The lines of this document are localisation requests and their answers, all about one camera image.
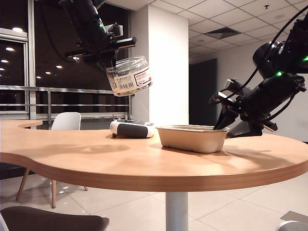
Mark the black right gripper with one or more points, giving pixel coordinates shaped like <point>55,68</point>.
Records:
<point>250,108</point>

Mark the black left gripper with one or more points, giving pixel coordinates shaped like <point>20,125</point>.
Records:
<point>101,51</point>

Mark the clear plastic labelled jar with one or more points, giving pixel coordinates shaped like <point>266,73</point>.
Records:
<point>130,77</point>

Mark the beige pulp rectangular tray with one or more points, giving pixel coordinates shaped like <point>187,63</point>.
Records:
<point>192,140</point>

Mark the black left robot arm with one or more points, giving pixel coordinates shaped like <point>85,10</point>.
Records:
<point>89,21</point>

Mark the dark door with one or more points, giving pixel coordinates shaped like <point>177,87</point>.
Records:
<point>202,96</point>

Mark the metal railing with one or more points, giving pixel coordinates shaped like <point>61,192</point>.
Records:
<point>72,90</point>

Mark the white square pillar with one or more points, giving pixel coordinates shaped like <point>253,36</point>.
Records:
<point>168,72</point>

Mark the white and black remote controller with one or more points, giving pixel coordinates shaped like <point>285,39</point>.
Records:
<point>132,130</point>

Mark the white chair with wooden legs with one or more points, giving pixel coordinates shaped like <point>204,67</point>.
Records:
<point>66,121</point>

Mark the ceiling air vent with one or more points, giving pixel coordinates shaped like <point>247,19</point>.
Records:
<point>221,33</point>

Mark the ceiling sprinkler head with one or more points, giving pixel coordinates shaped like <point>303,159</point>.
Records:
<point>266,6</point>

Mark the grey seat white chair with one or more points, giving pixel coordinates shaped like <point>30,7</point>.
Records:
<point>293,226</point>

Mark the dark brown seat chair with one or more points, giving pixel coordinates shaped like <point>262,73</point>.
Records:
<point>48,219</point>

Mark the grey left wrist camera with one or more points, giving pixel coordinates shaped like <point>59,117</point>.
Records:
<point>116,30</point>

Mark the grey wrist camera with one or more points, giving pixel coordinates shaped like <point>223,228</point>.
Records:
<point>116,30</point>
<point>232,84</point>

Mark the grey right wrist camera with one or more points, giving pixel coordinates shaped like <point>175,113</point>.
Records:
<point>232,84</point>

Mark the white window frame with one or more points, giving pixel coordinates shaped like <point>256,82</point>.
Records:
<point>30,48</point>

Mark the white table pedestal leg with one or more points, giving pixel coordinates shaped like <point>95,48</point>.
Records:
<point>176,211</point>

